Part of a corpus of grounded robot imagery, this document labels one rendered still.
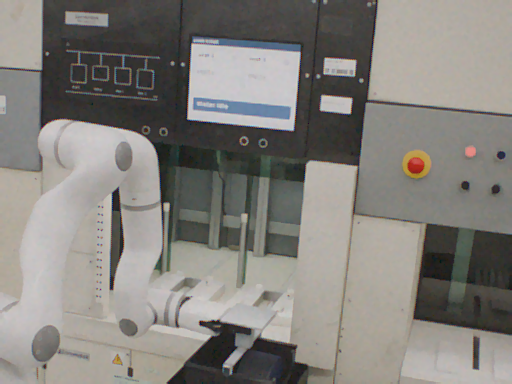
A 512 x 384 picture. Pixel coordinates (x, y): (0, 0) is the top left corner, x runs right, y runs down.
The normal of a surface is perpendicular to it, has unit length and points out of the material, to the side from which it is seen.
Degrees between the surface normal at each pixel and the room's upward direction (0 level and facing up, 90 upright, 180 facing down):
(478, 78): 90
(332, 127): 90
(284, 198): 90
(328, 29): 90
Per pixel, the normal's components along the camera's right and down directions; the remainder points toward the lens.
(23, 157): -0.31, 0.26
